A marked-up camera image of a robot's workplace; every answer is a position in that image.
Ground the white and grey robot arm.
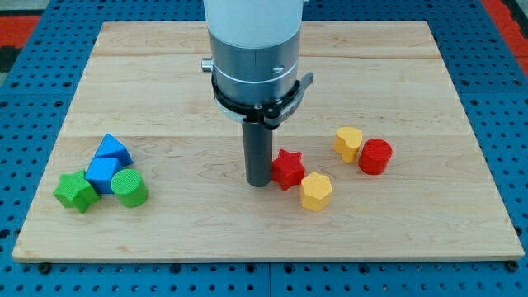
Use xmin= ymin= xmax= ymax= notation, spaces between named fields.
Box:
xmin=204 ymin=0 xmax=314 ymax=127

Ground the yellow hexagon block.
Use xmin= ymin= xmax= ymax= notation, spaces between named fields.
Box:
xmin=299 ymin=172 xmax=333 ymax=211

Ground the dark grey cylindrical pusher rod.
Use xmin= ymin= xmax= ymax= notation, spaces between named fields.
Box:
xmin=242 ymin=122 xmax=273 ymax=187

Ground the red star block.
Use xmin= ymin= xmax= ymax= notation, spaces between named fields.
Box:
xmin=271 ymin=148 xmax=305 ymax=191

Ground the yellow heart block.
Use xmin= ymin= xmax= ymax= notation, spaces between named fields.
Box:
xmin=332 ymin=126 xmax=363 ymax=163

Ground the red cylinder block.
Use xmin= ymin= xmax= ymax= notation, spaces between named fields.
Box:
xmin=358 ymin=139 xmax=393 ymax=175

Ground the light wooden board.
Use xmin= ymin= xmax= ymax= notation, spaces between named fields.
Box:
xmin=12 ymin=21 xmax=525 ymax=263

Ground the green cylinder block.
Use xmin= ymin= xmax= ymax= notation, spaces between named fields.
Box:
xmin=111 ymin=169 xmax=149 ymax=208

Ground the blue triangle block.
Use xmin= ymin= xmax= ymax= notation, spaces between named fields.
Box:
xmin=95 ymin=134 xmax=134 ymax=167

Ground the blue cube block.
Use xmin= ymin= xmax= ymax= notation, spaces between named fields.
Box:
xmin=85 ymin=158 xmax=123 ymax=194

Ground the green star block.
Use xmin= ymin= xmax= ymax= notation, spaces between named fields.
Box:
xmin=53 ymin=170 xmax=101 ymax=214

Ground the black clamp ring with lever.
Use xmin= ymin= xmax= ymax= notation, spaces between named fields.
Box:
xmin=210 ymin=72 xmax=315 ymax=130

